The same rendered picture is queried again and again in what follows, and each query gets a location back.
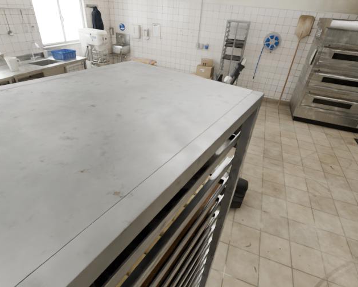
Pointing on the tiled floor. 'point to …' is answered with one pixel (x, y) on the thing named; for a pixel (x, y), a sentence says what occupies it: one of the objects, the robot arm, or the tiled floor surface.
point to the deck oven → (336, 78)
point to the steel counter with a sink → (29, 68)
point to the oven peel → (303, 28)
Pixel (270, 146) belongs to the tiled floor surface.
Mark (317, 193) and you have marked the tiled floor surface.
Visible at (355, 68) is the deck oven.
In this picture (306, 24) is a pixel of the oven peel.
